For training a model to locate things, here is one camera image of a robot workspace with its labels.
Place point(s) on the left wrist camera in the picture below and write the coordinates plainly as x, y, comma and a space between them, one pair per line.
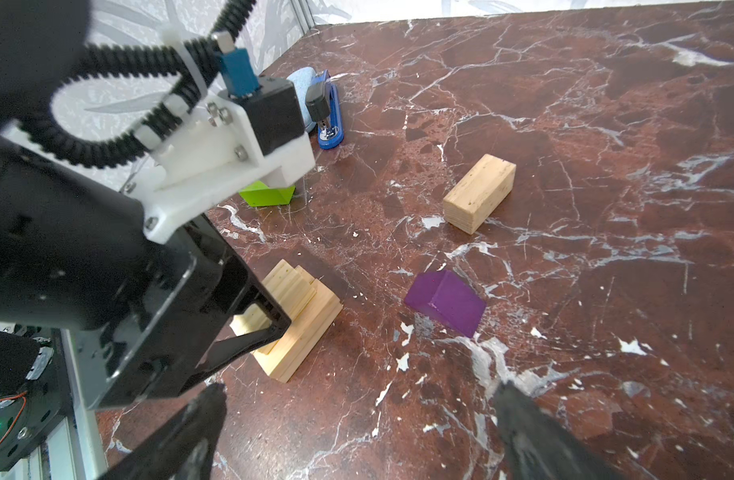
251, 131

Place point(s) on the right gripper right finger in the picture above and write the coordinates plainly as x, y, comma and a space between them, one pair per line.
537, 446

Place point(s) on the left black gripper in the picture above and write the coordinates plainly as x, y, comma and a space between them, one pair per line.
198, 308

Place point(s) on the blue black tool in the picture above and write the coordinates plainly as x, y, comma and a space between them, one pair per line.
323, 105

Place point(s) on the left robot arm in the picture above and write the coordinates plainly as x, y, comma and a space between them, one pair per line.
110, 239

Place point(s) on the green block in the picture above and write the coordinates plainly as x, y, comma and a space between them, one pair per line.
259, 194

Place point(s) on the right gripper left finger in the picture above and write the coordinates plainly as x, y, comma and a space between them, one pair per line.
184, 447

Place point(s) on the light blue oval case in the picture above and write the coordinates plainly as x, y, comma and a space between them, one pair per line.
302, 79

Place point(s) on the purple block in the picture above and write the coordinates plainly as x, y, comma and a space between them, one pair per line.
445, 297

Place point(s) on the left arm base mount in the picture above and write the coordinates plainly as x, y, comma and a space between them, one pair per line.
34, 391

